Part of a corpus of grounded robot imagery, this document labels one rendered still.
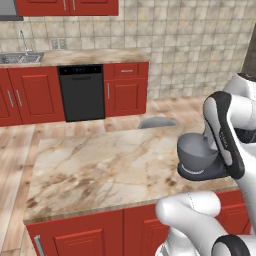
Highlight grey mixer bowl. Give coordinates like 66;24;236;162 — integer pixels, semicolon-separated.
176;132;219;173

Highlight grey stand mixer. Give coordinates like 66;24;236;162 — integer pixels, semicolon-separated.
176;132;232;182

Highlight red cupboard with drawer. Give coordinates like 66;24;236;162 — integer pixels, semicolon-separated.
102;61;150;119

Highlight black dishwasher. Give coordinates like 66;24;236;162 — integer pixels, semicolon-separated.
56;63;107;123

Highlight red base cupboard run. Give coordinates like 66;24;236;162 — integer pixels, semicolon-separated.
0;65;66;128

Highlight red island cupboard door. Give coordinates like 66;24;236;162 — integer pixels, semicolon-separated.
25;208;125;256
122;202;172;256
214;189;253;236

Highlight steel sink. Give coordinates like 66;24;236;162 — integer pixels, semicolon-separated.
0;51;45;65

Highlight steel tap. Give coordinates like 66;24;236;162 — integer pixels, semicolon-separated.
18;30;35;56

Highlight grey extractor hood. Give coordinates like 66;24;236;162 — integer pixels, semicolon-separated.
0;0;25;22

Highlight grey wall socket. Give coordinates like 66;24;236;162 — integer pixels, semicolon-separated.
49;37;68;51

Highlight red wall cupboards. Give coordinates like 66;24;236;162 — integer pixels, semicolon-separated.
15;0;120;17

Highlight silver cupboard handle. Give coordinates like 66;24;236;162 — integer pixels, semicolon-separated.
33;234;47;256

